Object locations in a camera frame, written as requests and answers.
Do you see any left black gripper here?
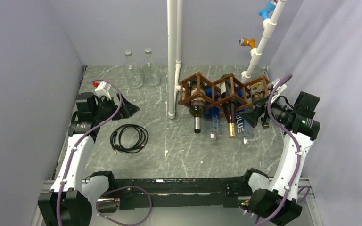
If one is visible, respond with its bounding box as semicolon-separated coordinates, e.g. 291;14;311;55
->
92;93;139;123

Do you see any clear blue-label bottle left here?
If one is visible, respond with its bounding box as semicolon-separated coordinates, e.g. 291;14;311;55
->
204;105;220;141

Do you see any dark green wine bottle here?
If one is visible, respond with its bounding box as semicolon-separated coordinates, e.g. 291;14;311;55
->
189;80;206;134

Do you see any small dark bottle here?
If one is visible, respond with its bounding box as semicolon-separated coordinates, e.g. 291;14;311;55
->
250;82;271;129

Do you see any brown bottle gold foil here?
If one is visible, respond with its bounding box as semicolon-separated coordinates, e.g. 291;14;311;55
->
220;79;236;138

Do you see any white vertical pvc pipe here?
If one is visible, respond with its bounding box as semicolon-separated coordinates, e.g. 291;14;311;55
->
167;0;183;119

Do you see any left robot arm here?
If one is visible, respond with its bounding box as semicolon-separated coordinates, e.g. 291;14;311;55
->
38;92;139;226

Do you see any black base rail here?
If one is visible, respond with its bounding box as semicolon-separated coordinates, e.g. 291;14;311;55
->
99;175;253;210

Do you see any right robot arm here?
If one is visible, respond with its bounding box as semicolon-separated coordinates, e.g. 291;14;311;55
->
241;92;320;226

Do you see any blue pipe valve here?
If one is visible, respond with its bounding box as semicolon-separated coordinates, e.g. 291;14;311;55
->
258;0;278;20

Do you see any clear bottle dark label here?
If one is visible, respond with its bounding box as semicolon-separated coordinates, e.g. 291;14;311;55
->
142;48;161;87

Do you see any white angled pvc pipe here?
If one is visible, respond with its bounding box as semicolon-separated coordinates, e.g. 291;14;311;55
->
241;0;288;82

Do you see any clear bottle with cork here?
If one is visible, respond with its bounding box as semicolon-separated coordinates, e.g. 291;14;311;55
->
124;50;144;89

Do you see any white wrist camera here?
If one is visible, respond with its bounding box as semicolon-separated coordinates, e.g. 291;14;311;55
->
92;81;112;99
270;78;289;97

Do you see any coiled black cable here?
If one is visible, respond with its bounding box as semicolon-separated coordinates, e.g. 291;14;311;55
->
109;124;149;155

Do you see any brown wooden wine rack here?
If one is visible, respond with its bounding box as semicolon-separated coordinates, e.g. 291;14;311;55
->
177;72;270;111

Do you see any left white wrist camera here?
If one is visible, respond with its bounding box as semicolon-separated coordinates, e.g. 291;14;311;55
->
92;81;112;99

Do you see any clear blue-label bottle right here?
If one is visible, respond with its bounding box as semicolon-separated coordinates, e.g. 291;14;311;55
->
235;110;254;145

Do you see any clear blue-label bottle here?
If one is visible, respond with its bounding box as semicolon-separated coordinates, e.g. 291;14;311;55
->
204;105;220;141
235;110;254;145

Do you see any orange pipe valve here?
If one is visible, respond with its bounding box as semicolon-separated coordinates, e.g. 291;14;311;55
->
239;38;256;49

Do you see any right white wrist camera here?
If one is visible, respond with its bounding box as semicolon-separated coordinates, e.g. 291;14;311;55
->
270;78;289;97

